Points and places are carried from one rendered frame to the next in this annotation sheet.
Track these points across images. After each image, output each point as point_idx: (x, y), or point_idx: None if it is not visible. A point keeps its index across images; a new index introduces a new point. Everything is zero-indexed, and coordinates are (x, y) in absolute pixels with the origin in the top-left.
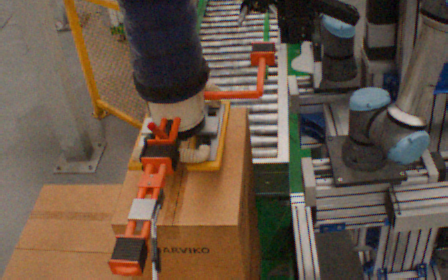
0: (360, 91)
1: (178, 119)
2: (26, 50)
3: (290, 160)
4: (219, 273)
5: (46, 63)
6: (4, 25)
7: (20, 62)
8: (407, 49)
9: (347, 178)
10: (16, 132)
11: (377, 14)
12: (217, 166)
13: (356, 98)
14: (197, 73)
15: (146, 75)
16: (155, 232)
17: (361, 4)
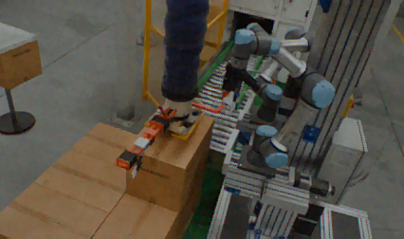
0: (264, 125)
1: (175, 110)
2: (115, 47)
3: None
4: (169, 193)
5: (123, 60)
6: (106, 27)
7: (109, 53)
8: None
9: (244, 165)
10: (93, 91)
11: (287, 92)
12: (185, 137)
13: (260, 128)
14: (191, 91)
15: (167, 84)
16: (143, 154)
17: None
